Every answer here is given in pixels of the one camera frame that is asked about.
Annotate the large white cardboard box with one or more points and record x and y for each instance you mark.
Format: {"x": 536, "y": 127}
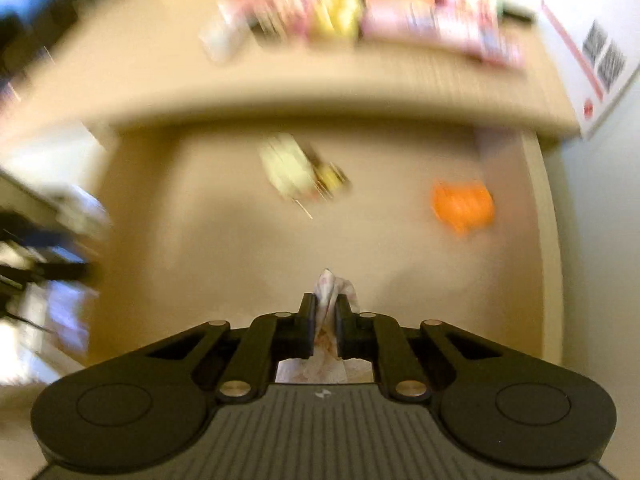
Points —
{"x": 595, "y": 47}

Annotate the red white paddle-shaped package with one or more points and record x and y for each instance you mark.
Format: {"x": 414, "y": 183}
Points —
{"x": 226, "y": 32}

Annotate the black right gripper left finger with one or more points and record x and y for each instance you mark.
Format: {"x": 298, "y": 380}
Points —
{"x": 270, "y": 339}

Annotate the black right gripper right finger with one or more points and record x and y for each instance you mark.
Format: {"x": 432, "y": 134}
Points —
{"x": 381, "y": 341}

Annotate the cream cat-face keychain toy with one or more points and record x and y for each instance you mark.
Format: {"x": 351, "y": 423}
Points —
{"x": 298, "y": 173}

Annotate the white pink cloth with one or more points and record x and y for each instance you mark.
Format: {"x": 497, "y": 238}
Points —
{"x": 325, "y": 366}

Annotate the small black white figurine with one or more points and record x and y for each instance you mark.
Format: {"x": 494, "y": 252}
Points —
{"x": 275, "y": 20}

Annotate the pink illustrated package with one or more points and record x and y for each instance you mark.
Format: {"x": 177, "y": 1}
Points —
{"x": 469, "y": 27}

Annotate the round pink toy case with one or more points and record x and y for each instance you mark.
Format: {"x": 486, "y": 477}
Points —
{"x": 333, "y": 20}

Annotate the orange plastic toy in drawer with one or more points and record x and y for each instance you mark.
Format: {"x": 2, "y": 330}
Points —
{"x": 464, "y": 207}

